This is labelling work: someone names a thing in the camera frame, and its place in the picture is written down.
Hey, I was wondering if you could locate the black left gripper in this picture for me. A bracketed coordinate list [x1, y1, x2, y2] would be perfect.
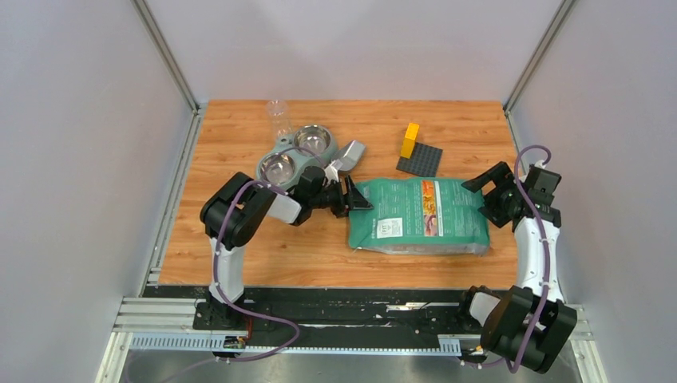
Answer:
[310, 176, 374, 219]

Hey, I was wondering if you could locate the grey metal food scoop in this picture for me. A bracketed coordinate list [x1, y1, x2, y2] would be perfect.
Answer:
[332, 140, 366, 174]

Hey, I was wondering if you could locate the green pet food bag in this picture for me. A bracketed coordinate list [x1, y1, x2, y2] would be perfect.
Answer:
[348, 177, 490, 255]

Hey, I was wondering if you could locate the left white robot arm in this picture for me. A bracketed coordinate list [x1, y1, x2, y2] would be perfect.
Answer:
[200, 166, 373, 330]

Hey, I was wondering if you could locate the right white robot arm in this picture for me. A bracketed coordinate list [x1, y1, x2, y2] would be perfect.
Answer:
[455, 162, 577, 373]

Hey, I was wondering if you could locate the teal double pet bowl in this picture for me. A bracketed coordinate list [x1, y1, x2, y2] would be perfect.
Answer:
[256, 124, 338, 190]

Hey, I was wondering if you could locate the dark grey building baseplate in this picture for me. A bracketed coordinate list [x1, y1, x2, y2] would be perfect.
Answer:
[396, 143, 443, 177]

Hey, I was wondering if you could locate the yellow building block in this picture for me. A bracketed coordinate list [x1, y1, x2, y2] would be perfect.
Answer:
[400, 123, 420, 159]

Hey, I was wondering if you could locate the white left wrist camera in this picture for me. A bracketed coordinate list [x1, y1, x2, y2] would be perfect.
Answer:
[324, 160, 342, 182]

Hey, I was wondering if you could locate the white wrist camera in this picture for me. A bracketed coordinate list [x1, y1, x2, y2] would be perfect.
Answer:
[324, 160, 342, 182]
[523, 165, 562, 206]

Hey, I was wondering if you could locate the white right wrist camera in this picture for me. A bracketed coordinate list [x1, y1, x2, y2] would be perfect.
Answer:
[523, 165, 562, 206]

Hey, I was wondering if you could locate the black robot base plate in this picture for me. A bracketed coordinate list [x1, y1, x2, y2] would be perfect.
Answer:
[142, 286, 481, 349]

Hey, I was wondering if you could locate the slotted grey cable duct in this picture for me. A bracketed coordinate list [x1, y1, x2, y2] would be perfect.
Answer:
[129, 331, 462, 356]

